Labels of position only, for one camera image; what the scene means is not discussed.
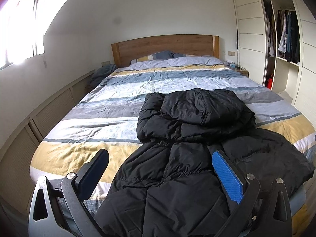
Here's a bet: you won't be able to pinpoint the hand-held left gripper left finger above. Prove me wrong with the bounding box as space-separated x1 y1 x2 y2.
28 149 110 237

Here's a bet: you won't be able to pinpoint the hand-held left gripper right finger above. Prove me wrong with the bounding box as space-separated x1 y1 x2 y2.
212 149 293 237

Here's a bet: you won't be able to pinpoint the black puffer jacket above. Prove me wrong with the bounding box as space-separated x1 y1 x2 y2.
95 88 315 237

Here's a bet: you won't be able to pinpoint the row of hanging clothes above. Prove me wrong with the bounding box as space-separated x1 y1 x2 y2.
276 8 301 63

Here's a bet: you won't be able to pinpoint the bed with striped duvet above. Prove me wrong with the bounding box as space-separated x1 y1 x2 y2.
30 56 316 201

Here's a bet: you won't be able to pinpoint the blue-grey crumpled cloth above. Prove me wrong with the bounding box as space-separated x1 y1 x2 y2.
89 64 118 87

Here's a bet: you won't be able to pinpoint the wooden nightstand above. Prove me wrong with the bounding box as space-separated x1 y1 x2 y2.
233 67 250 79

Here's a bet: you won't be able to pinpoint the striped blue pillow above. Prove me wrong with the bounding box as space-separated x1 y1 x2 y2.
135 51 174 62

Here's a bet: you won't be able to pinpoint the wooden headboard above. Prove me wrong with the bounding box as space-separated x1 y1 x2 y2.
111 35 220 67

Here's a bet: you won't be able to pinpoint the white wardrobe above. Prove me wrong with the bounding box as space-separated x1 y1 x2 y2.
229 0 316 134

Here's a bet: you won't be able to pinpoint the hanging light garments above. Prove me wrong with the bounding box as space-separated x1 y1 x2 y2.
268 12 277 57

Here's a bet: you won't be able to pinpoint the bright window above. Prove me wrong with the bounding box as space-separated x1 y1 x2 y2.
0 0 47 70

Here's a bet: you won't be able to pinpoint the beige low wall cabinet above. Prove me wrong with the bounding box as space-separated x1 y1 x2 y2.
0 69 95 218

